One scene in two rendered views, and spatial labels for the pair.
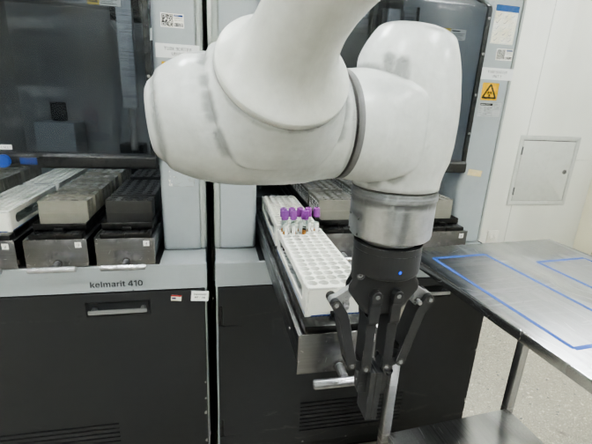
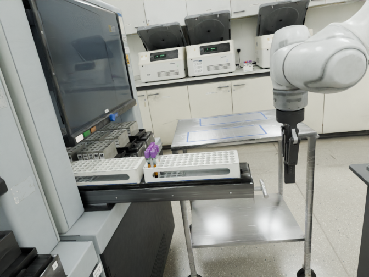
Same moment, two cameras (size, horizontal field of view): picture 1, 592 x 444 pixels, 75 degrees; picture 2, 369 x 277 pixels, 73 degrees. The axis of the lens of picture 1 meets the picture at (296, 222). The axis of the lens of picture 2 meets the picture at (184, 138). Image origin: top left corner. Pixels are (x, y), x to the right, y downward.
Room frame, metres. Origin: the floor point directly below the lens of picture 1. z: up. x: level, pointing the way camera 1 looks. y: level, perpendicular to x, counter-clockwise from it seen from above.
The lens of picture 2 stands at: (0.43, 0.65, 1.19)
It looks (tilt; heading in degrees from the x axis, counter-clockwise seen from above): 19 degrees down; 292
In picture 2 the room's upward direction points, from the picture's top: 8 degrees counter-clockwise
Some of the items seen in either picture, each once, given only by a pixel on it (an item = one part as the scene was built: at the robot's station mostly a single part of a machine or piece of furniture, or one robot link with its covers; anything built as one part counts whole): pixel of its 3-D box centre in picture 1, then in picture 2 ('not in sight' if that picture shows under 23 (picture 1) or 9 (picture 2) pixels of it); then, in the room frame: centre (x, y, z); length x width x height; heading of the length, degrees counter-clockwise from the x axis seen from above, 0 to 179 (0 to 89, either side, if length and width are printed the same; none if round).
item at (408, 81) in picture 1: (393, 108); (292, 57); (0.40, -0.09, 1.14); 0.13 x 0.11 x 0.16; 111
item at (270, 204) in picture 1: (285, 219); (101, 173); (1.01, 0.03, 0.83); 0.30 x 0.10 x 0.06; 12
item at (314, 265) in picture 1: (314, 266); (191, 167); (0.70, -0.04, 0.83); 0.30 x 0.10 x 0.06; 13
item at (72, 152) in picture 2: (323, 197); (77, 154); (1.21, -0.09, 0.85); 0.12 x 0.02 x 0.06; 103
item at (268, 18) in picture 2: not in sight; (281, 34); (0.41, -2.76, 1.25); 0.62 x 0.56 x 0.69; 102
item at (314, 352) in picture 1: (299, 264); (154, 184); (0.83, -0.01, 0.78); 0.73 x 0.14 x 0.09; 12
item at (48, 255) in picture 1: (94, 212); not in sight; (1.16, 0.63, 0.78); 0.73 x 0.14 x 0.09; 12
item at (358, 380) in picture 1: (354, 372); (291, 167); (0.40, -0.08, 0.83); 0.03 x 0.01 x 0.05; 102
